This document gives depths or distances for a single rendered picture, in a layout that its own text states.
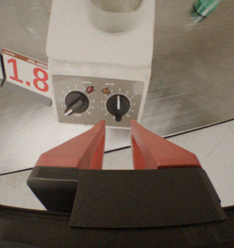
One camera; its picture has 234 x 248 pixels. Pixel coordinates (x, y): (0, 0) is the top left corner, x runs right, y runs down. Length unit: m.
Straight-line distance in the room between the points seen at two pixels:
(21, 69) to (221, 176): 0.42
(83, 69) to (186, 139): 0.21
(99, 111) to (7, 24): 0.24
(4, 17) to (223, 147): 0.50
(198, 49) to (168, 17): 0.08
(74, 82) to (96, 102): 0.04
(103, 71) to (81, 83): 0.03
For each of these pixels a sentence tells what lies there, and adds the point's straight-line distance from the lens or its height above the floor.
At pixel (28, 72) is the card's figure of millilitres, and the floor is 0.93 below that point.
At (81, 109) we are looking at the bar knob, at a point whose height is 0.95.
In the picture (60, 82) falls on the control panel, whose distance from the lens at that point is 0.19.
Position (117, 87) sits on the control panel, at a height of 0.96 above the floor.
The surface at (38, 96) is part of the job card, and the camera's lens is 0.27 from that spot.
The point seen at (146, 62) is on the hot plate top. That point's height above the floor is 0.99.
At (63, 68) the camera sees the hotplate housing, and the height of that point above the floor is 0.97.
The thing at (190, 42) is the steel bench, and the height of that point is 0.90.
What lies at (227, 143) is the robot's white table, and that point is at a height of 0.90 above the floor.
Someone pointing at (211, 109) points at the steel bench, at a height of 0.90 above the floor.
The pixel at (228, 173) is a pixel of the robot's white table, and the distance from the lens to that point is 0.37.
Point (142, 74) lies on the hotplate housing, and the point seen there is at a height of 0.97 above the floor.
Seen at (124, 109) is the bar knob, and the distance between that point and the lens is 0.19.
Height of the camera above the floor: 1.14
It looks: 84 degrees down
